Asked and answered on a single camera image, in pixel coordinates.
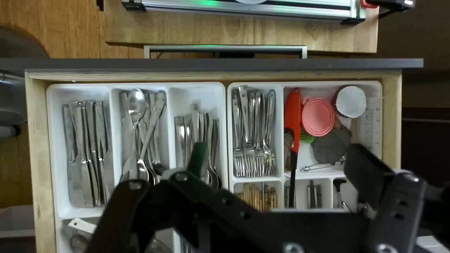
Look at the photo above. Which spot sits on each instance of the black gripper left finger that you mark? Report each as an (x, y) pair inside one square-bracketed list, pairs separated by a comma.
[(211, 220)]

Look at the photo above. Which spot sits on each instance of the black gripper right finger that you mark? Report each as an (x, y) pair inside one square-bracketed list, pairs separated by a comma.
[(398, 212)]

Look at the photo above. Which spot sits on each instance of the small black utensil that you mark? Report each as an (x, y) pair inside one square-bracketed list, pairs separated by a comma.
[(339, 185)]

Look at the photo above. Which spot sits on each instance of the small steel fork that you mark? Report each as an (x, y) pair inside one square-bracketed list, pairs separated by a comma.
[(180, 136), (211, 141)]

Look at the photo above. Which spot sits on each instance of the small metal utensil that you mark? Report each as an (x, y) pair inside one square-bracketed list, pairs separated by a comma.
[(314, 195)]

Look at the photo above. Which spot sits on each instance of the steel table fork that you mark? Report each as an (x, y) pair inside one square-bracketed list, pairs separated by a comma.
[(267, 132), (239, 132), (253, 132)]

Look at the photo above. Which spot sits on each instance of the grey round trivet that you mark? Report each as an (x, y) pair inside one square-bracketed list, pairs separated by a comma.
[(331, 147)]

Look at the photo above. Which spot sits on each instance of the wooden drawer with dark front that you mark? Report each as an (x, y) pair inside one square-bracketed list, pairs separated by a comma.
[(391, 117)]

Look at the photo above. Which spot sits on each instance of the small green item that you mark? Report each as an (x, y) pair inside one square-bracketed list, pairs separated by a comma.
[(307, 139)]

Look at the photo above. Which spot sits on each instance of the white round lid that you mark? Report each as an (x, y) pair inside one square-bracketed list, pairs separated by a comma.
[(350, 102)]

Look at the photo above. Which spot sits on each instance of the pink round lid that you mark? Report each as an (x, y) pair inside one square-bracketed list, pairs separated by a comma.
[(318, 117)]

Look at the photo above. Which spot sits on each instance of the steel table knife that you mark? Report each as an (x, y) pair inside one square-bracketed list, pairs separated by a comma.
[(104, 155), (83, 155), (93, 155)]

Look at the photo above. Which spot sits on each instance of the white cutlery tray with knives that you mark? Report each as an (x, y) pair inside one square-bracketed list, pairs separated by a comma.
[(173, 99)]

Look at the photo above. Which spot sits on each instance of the red stick lighter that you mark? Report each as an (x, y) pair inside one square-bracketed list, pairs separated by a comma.
[(293, 117)]

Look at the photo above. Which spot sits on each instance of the large steel spoon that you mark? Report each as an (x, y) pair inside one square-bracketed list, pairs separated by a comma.
[(137, 101)]

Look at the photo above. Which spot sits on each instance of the white cutlery tray with lighter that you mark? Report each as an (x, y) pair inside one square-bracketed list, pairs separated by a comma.
[(286, 94)]

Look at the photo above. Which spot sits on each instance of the wooden mounting board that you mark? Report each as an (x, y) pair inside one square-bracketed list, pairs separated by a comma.
[(234, 33)]

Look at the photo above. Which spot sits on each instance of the grey round object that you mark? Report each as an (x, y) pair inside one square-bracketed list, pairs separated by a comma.
[(9, 99)]

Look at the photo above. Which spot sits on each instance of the aluminium rail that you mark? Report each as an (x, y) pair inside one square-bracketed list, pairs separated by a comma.
[(243, 9)]

